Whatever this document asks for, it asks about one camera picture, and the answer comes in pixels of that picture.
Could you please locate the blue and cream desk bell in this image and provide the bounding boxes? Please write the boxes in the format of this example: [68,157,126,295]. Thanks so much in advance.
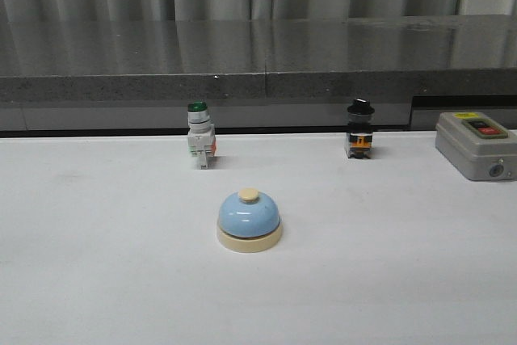
[216,187,283,253]

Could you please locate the black selector switch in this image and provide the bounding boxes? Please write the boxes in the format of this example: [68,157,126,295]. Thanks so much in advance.
[345,99,375,158]

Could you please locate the grey power switch box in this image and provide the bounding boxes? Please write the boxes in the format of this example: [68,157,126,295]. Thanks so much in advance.
[435,111,516,181]

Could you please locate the green pushbutton switch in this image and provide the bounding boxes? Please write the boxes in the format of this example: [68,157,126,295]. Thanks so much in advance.
[187,101,216,169]

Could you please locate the grey stone counter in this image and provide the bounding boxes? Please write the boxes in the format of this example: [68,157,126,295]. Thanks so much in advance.
[1,15,516,133]

